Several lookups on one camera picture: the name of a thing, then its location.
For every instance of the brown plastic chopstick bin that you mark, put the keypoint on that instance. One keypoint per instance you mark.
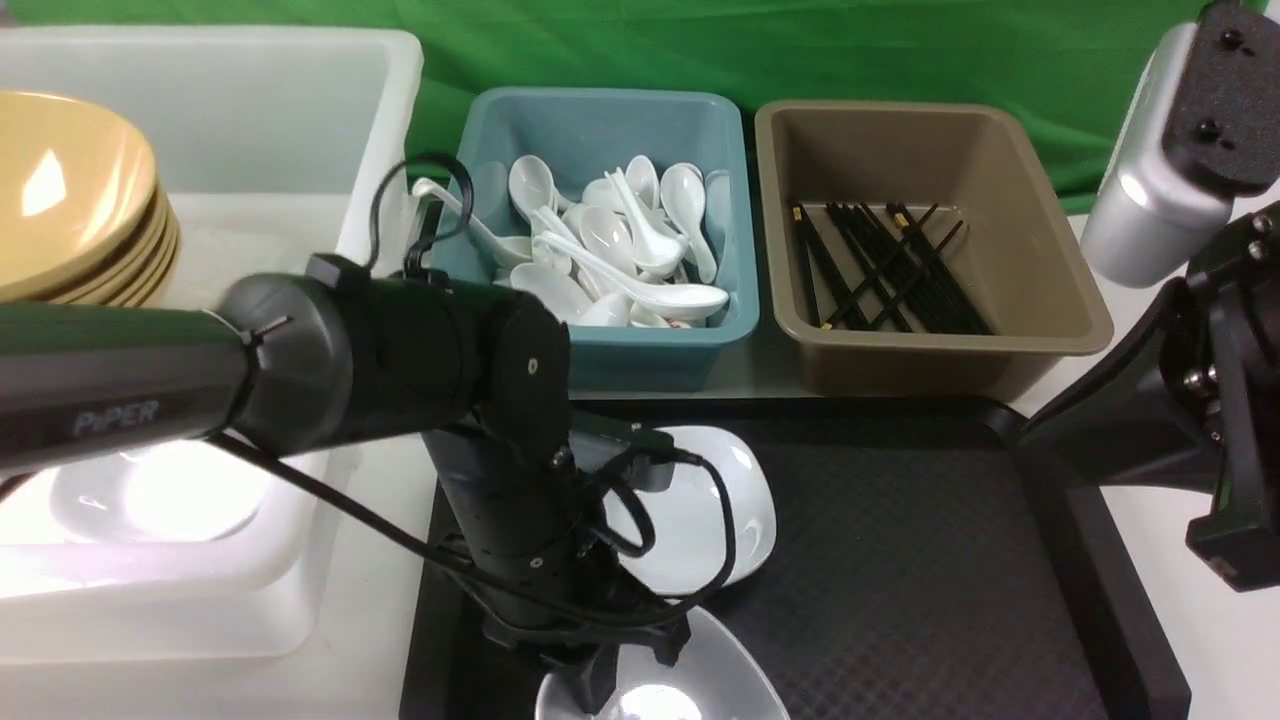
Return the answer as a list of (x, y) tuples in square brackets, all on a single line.
[(1019, 259)]

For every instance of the white square dish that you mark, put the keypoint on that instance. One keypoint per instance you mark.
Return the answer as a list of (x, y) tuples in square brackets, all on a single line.
[(689, 535), (714, 678)]

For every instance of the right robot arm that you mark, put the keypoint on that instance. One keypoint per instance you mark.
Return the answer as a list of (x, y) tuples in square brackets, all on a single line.
[(1187, 399)]

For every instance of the white dish in tub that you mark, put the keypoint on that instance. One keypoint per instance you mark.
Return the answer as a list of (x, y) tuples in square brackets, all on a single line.
[(180, 492)]

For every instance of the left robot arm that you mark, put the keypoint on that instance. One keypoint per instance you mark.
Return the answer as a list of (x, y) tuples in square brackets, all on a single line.
[(288, 364)]

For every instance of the pile of black chopsticks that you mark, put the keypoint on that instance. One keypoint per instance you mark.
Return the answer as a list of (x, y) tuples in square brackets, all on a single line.
[(881, 272)]

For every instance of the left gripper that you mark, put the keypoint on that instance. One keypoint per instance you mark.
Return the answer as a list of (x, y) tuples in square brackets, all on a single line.
[(549, 538)]

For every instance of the white translucent plastic tub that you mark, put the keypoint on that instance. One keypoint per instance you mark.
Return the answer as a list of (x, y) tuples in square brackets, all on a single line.
[(270, 142)]

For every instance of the black plastic serving tray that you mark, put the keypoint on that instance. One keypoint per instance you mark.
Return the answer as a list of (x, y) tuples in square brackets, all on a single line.
[(924, 570)]

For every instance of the teal plastic spoon bin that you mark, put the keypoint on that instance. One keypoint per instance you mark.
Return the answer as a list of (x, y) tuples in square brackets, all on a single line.
[(583, 131)]

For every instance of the stack of yellow bowls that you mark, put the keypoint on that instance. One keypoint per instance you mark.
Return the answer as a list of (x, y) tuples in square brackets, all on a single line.
[(84, 219)]

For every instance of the pile of white spoons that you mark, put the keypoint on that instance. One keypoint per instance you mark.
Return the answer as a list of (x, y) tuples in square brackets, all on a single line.
[(633, 250)]

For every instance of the green cloth backdrop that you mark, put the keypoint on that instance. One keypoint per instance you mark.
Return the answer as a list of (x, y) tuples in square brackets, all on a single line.
[(1065, 69)]

